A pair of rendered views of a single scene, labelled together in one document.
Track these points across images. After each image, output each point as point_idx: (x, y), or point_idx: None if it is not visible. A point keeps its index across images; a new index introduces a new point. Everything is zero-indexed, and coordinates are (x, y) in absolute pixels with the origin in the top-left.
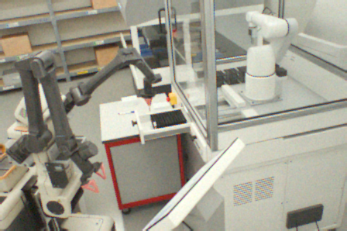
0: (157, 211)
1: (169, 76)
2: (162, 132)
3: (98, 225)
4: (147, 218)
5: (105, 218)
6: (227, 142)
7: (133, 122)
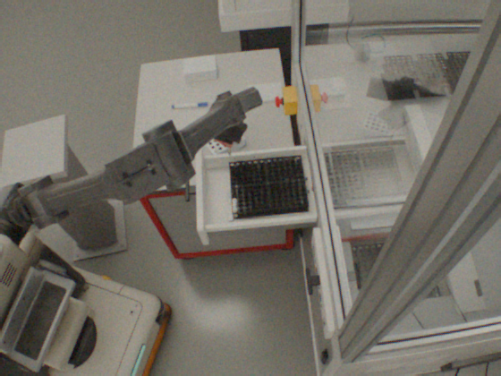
0: (240, 262)
1: None
2: (249, 228)
3: (134, 315)
4: (222, 274)
5: (146, 303)
6: (380, 356)
7: (189, 191)
